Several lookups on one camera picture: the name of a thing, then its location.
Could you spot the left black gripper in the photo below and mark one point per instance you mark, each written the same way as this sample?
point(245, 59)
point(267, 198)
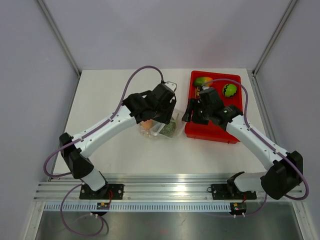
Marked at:
point(166, 117)

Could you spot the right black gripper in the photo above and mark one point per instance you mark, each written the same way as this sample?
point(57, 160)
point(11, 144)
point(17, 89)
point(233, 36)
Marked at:
point(193, 104)

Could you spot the orange peach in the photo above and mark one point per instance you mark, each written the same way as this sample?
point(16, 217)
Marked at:
point(146, 125)

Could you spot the clear zip top bag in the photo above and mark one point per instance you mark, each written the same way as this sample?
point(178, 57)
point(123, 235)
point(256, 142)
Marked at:
point(156, 130)

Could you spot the green netted melon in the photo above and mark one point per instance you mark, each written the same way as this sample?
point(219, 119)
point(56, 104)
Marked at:
point(169, 129)

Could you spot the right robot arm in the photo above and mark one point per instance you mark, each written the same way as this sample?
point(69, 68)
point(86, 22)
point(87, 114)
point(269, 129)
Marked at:
point(283, 169)

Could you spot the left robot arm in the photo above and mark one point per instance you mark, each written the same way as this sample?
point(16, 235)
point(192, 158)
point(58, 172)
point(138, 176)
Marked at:
point(76, 149)

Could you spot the brown longan bunch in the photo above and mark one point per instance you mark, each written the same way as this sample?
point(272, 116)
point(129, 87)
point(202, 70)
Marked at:
point(197, 91)

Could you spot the green round fruit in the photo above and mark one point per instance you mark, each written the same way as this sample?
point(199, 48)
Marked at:
point(229, 90)

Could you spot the green orange mango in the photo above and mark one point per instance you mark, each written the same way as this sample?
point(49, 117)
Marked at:
point(200, 81)

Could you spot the red plastic tray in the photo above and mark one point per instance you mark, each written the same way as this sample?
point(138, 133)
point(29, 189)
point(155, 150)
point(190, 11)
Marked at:
point(233, 107)

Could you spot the right controller board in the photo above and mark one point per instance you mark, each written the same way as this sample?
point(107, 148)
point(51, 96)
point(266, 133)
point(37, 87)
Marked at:
point(238, 208)

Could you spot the controller board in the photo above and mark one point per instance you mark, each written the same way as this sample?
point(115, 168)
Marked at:
point(103, 206)
point(238, 208)

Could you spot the left controller board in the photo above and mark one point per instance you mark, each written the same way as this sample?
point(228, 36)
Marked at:
point(103, 206)

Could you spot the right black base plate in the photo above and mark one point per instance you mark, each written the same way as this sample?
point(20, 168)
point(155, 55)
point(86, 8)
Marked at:
point(220, 191)

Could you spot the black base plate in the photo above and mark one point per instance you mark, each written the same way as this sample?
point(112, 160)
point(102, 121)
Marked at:
point(220, 191)
point(111, 191)

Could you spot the aluminium rail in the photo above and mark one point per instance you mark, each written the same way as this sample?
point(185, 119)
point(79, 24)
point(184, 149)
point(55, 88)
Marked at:
point(142, 187)

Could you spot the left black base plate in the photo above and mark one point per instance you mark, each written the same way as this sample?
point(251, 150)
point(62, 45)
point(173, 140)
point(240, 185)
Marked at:
point(111, 191)

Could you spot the right frame post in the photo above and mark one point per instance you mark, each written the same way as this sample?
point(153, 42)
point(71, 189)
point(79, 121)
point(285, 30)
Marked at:
point(275, 35)

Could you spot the frame post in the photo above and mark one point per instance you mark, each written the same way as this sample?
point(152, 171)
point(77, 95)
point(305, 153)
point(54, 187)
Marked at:
point(44, 9)
point(275, 35)

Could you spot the left frame post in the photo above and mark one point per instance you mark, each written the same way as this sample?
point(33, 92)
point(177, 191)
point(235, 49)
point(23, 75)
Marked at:
point(44, 9)

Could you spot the white slotted cable duct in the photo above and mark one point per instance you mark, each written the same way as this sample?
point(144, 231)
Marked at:
point(211, 207)

